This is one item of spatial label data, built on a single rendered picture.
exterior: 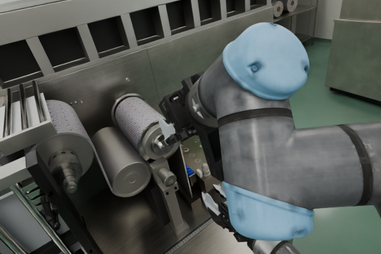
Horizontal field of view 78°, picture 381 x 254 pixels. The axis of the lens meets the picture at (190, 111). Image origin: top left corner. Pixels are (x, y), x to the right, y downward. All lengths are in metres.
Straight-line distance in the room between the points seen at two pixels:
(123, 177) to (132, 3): 0.60
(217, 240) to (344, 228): 1.33
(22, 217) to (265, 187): 0.49
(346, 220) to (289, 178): 1.93
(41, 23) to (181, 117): 0.61
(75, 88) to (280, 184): 0.81
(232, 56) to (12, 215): 0.51
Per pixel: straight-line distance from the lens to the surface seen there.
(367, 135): 0.25
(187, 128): 0.39
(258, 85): 0.21
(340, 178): 0.23
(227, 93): 0.23
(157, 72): 1.02
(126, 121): 0.81
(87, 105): 0.96
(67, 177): 0.58
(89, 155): 0.67
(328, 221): 2.11
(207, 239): 0.91
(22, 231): 0.63
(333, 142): 0.24
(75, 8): 0.90
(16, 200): 0.58
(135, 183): 0.77
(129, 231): 1.00
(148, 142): 0.70
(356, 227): 2.14
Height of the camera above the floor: 1.69
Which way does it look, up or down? 31 degrees down
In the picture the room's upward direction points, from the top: 10 degrees counter-clockwise
